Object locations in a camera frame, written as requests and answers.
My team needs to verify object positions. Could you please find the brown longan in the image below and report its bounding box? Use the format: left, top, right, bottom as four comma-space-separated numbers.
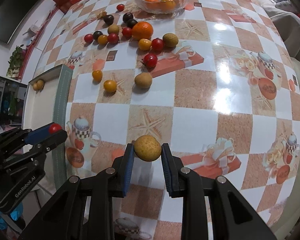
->
134, 72, 153, 89

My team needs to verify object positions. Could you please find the green-brown longan right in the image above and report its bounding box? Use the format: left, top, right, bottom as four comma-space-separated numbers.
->
162, 33, 179, 48

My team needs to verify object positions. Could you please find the potted green plant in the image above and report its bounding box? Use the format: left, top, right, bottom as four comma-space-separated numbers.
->
6, 44, 26, 79

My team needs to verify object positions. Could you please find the red tomato with stem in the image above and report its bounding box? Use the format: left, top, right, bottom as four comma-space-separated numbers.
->
142, 53, 158, 68

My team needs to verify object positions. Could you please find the large orange tangerine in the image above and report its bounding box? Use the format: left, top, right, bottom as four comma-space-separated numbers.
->
132, 21, 154, 40

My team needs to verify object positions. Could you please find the dark purple tomato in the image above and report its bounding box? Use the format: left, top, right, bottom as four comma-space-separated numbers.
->
103, 15, 114, 26

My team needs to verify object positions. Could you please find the yellow cherry tomato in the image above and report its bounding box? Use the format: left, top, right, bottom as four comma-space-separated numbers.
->
138, 38, 152, 51
103, 80, 117, 93
92, 70, 103, 82

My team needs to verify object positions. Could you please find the yellow cherry tomato front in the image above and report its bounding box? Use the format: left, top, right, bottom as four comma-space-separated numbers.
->
103, 80, 117, 93

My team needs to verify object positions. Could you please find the white shallow box tray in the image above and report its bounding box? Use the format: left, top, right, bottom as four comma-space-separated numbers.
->
21, 64, 72, 194

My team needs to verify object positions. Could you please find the longan pair in tray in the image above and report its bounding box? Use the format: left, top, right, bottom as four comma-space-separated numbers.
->
32, 80, 45, 91

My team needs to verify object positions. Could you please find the red cherry tomato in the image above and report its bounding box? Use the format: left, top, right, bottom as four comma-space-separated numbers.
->
48, 123, 62, 134
151, 38, 164, 52

